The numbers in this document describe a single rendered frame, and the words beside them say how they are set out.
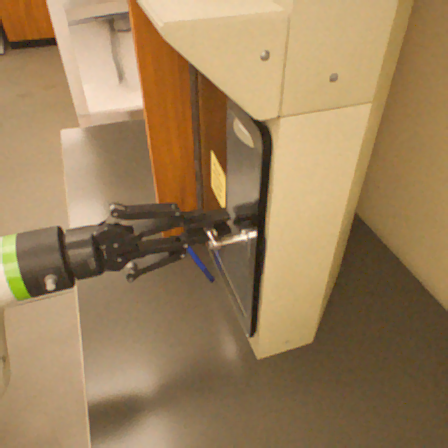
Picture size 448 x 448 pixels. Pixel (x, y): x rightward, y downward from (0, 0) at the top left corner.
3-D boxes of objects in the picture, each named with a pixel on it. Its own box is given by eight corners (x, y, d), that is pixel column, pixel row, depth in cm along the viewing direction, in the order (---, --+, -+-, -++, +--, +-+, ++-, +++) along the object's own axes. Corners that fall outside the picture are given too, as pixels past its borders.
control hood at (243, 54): (195, 28, 65) (191, -49, 58) (281, 119, 42) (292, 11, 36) (121, 36, 62) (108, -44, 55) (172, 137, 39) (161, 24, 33)
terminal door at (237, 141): (204, 230, 92) (195, 44, 66) (253, 342, 71) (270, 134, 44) (201, 231, 92) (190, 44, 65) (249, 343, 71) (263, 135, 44)
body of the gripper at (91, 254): (78, 294, 58) (144, 278, 60) (62, 245, 53) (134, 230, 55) (77, 263, 64) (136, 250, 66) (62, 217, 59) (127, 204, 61)
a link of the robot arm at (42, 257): (18, 218, 59) (38, 268, 64) (10, 265, 49) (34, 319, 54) (63, 209, 60) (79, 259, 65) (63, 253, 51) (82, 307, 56)
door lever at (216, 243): (227, 218, 67) (226, 204, 66) (247, 249, 59) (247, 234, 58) (195, 224, 66) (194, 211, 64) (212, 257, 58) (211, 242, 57)
